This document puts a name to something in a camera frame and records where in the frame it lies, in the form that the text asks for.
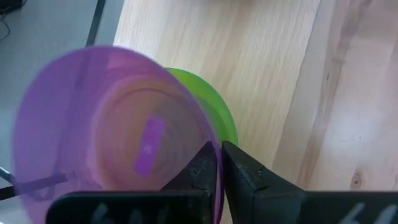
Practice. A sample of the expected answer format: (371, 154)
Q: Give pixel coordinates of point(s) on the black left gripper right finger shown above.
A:
(267, 202)

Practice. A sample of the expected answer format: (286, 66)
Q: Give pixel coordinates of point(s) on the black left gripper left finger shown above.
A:
(174, 205)

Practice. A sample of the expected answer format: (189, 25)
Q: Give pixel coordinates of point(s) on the green translucent plastic bowl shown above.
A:
(214, 105)

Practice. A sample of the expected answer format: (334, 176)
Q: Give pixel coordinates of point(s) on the purple translucent plastic bowl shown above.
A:
(93, 118)

